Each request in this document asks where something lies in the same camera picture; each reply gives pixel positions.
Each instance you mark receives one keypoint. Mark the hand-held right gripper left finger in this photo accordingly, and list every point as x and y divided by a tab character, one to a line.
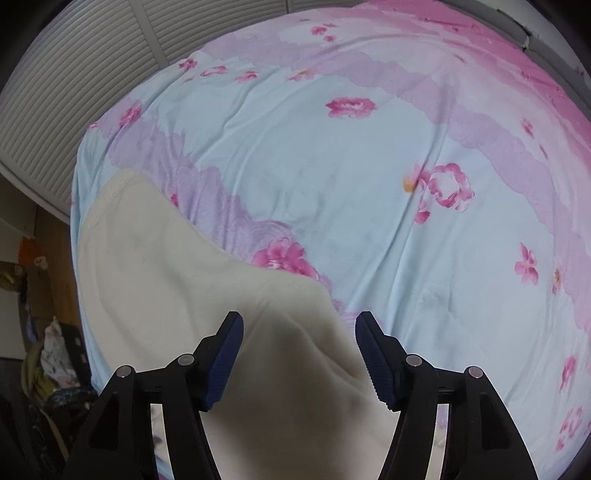
224	360

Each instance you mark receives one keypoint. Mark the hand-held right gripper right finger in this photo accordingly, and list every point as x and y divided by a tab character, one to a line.
378	360

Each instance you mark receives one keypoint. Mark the cream pants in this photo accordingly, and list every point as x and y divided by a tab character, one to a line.
184	300

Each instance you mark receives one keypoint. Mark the pile of clothes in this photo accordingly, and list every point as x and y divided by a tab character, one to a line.
55	360

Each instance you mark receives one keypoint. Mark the pink floral duvet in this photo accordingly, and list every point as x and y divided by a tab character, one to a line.
369	184

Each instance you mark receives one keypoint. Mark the grey padded headboard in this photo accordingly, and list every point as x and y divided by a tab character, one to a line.
549	27

